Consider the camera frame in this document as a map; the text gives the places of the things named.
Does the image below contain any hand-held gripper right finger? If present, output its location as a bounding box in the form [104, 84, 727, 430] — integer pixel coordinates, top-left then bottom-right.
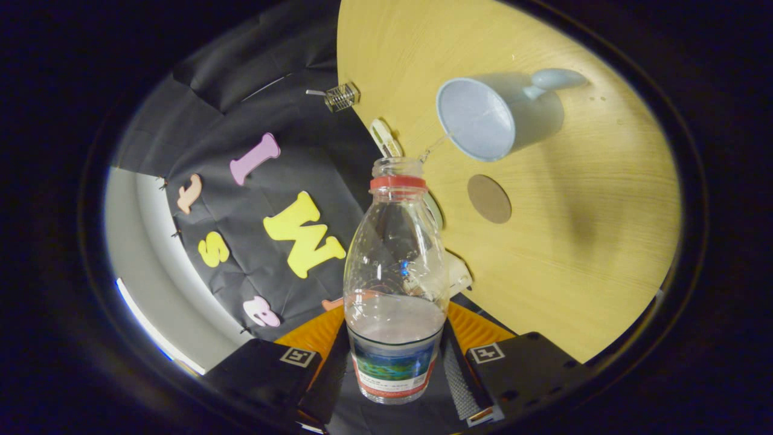
[440, 301, 605, 428]

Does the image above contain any long ceiling light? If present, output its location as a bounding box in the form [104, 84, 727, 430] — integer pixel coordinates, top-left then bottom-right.
[115, 277, 207, 376]

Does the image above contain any pale green plate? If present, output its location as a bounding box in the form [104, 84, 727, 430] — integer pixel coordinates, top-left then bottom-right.
[423, 190, 444, 230]

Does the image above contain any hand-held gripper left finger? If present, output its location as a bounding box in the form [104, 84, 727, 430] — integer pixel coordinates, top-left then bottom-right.
[202, 305, 352, 433]

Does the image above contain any round brown coaster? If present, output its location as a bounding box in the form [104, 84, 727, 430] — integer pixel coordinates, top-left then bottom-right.
[467, 174, 513, 225]

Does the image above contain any black backdrop cloth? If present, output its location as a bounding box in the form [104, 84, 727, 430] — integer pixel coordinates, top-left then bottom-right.
[112, 0, 502, 435]

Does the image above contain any wire mesh holder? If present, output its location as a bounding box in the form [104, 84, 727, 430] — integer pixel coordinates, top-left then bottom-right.
[324, 82, 361, 113]

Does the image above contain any white cup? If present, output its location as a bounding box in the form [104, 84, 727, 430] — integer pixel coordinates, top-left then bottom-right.
[436, 68, 588, 163]

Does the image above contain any white toaster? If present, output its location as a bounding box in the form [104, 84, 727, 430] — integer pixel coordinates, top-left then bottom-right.
[444, 251, 473, 300]

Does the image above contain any wooden table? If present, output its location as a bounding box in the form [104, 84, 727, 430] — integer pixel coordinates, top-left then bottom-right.
[336, 0, 682, 364]

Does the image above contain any white divided condiment tray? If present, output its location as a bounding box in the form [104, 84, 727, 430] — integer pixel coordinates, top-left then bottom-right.
[369, 118, 403, 159]

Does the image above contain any clear plastic juice bottle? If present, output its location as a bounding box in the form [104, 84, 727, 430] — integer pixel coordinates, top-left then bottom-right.
[343, 157, 451, 404]

